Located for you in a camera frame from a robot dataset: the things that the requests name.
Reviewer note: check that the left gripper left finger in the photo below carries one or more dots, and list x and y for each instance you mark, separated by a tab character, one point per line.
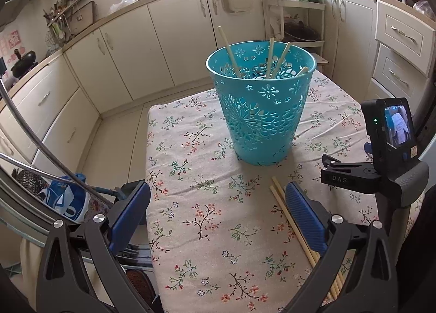
63	284

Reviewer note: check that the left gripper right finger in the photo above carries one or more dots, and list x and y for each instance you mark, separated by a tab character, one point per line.
371	284

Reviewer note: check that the wooden chopstick bundle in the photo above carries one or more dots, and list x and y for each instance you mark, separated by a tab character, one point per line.
313	257

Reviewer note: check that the wooden chopstick apart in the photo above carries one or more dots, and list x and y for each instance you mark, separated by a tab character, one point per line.
303	70

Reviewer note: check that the white tiered kitchen cart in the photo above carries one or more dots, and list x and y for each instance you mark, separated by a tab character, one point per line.
312	14

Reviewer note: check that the small white step stool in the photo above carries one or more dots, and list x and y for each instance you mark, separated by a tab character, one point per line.
321	62

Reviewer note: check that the floral tablecloth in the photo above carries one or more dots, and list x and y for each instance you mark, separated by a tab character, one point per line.
219	240

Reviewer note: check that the teal perforated plastic basket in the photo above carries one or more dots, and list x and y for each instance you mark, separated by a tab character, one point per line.
261	114

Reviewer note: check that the black pan in cart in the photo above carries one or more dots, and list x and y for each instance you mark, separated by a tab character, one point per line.
299	32

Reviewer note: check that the black wok on stove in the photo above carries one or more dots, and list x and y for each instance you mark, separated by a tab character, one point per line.
24	64

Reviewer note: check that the wall utensil rack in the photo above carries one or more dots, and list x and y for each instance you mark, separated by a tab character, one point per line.
68	18

